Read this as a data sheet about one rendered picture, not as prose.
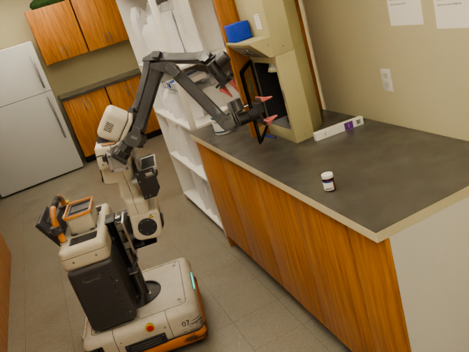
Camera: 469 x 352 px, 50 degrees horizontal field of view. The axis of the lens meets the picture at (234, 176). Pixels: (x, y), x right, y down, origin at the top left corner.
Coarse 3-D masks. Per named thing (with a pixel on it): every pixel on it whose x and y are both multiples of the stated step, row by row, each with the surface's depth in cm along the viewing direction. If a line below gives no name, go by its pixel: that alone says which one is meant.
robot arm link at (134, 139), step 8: (152, 64) 240; (160, 64) 240; (176, 64) 243; (152, 72) 241; (160, 72) 241; (152, 80) 242; (160, 80) 244; (152, 88) 243; (144, 96) 244; (152, 96) 243; (144, 104) 244; (152, 104) 245; (144, 112) 244; (136, 120) 245; (144, 120) 245; (136, 128) 243; (144, 128) 246; (128, 136) 244; (136, 136) 243; (128, 144) 244; (136, 144) 244
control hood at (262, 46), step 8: (248, 40) 257; (256, 40) 248; (264, 40) 246; (232, 48) 272; (248, 48) 252; (256, 48) 245; (264, 48) 247; (272, 48) 248; (248, 56) 272; (264, 56) 253; (272, 56) 249
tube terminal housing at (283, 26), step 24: (240, 0) 261; (264, 0) 241; (288, 0) 253; (264, 24) 248; (288, 24) 249; (288, 48) 252; (288, 72) 255; (288, 96) 258; (312, 96) 273; (312, 120) 269
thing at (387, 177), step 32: (320, 128) 279; (352, 128) 264; (384, 128) 251; (256, 160) 261; (288, 160) 248; (320, 160) 236; (352, 160) 225; (384, 160) 216; (416, 160) 207; (448, 160) 199; (288, 192) 222; (320, 192) 205; (352, 192) 197; (384, 192) 189; (416, 192) 183; (448, 192) 176; (352, 224) 178; (384, 224) 169
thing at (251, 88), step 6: (240, 72) 252; (246, 72) 264; (252, 72) 278; (246, 78) 261; (252, 78) 275; (246, 84) 259; (252, 84) 272; (252, 90) 269; (246, 96) 256; (252, 96) 266; (252, 102) 264; (258, 102) 279; (258, 126) 267; (264, 126) 281; (258, 138) 264
